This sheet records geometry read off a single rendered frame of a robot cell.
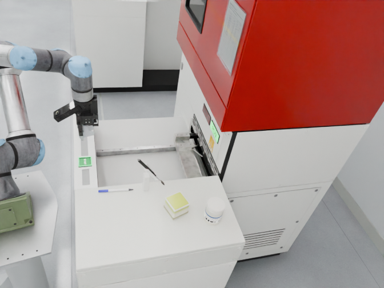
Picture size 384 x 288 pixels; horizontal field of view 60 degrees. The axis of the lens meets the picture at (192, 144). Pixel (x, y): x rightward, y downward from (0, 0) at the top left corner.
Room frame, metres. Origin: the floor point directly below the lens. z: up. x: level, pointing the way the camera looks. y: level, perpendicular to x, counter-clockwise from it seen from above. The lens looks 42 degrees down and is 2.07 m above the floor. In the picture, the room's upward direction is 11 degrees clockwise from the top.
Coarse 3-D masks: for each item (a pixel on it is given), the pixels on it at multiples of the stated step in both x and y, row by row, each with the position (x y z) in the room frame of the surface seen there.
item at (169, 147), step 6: (102, 150) 1.18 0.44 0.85; (108, 150) 1.19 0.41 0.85; (114, 150) 1.20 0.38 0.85; (120, 150) 1.21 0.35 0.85; (126, 150) 1.22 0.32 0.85; (132, 150) 1.23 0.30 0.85; (138, 150) 1.24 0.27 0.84; (144, 150) 1.25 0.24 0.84; (150, 150) 1.27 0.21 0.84; (156, 150) 1.28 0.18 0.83; (162, 150) 1.29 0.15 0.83; (168, 150) 1.30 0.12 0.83; (174, 150) 1.32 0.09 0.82
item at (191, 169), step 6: (174, 144) 1.33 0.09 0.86; (192, 150) 1.28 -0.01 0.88; (180, 156) 1.22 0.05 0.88; (186, 156) 1.23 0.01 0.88; (192, 156) 1.24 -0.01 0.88; (180, 162) 1.20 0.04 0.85; (186, 162) 1.19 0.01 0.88; (192, 162) 1.19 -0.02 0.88; (186, 168) 1.15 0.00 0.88; (192, 168) 1.15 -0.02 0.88; (198, 168) 1.16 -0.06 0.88; (186, 174) 1.11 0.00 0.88; (192, 174) 1.11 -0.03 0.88; (198, 174) 1.12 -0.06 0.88
